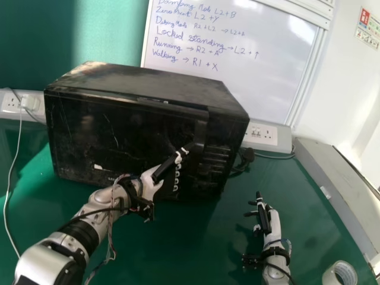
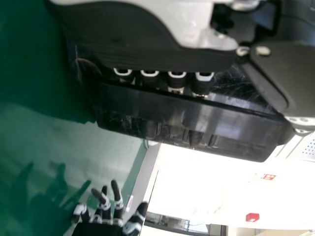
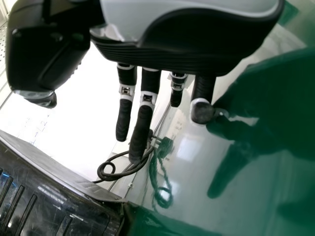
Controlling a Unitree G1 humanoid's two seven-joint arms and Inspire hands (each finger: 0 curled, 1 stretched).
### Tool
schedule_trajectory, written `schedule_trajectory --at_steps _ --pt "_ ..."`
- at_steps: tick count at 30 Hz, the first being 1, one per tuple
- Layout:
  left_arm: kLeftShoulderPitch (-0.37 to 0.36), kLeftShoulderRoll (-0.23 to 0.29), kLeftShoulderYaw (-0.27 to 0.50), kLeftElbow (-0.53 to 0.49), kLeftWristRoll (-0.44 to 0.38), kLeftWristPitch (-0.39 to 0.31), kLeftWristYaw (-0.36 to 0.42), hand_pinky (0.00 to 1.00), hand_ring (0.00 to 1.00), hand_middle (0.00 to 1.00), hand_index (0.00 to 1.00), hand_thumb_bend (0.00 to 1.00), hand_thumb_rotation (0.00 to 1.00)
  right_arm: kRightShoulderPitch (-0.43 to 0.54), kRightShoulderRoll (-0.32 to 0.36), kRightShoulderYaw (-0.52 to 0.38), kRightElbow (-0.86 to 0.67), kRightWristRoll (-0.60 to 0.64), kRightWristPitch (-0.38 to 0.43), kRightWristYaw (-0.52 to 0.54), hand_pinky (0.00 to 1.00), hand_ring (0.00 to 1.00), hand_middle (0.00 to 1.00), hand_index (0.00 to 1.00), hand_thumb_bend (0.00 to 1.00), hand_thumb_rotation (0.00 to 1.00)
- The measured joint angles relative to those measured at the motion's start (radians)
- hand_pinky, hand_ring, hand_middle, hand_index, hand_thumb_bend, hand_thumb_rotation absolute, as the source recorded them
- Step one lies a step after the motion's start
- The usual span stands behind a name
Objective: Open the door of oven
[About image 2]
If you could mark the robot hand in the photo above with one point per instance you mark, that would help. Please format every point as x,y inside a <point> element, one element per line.
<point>103,227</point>
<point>137,41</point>

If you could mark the red wall box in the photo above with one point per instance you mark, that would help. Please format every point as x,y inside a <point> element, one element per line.
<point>252,217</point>

